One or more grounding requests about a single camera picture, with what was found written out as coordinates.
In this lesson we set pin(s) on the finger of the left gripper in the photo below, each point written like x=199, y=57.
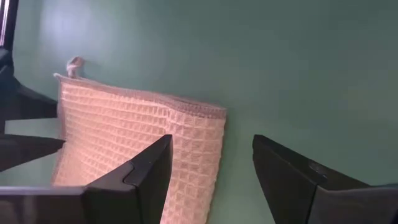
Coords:
x=21, y=149
x=28, y=107

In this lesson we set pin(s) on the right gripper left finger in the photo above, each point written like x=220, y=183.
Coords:
x=146, y=186

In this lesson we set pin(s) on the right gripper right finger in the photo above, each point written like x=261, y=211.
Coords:
x=286, y=180

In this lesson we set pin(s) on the grey waffle-weave towel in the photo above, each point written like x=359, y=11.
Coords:
x=124, y=124

